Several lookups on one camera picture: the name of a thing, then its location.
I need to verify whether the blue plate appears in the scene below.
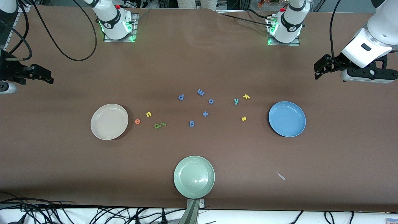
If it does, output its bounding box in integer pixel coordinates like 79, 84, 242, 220
268, 101, 307, 138

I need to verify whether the beige plate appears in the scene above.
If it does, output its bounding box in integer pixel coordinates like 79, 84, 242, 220
91, 104, 129, 140

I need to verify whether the brown table cover sheet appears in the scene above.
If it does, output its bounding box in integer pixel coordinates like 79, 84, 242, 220
0, 6, 398, 212

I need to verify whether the beige trouser leg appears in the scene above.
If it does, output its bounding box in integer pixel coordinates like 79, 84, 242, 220
177, 0, 197, 10
199, 0, 218, 11

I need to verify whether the green plate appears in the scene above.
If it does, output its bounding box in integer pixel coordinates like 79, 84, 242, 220
174, 156, 215, 199

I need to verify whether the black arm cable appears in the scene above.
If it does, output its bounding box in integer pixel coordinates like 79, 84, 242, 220
330, 0, 342, 67
30, 0, 97, 61
0, 19, 32, 62

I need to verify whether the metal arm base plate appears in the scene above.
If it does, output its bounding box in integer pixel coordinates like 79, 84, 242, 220
104, 12, 138, 42
267, 17, 300, 46

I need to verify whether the aluminium frame profile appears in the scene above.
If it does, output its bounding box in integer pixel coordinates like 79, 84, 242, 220
11, 4, 31, 33

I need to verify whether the black base cable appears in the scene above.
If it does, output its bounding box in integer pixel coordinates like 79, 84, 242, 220
247, 9, 274, 20
218, 12, 274, 28

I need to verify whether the black cable bundle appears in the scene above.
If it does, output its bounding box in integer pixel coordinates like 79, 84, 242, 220
0, 191, 187, 224

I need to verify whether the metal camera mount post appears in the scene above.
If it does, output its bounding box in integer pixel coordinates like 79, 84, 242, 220
179, 199, 205, 224

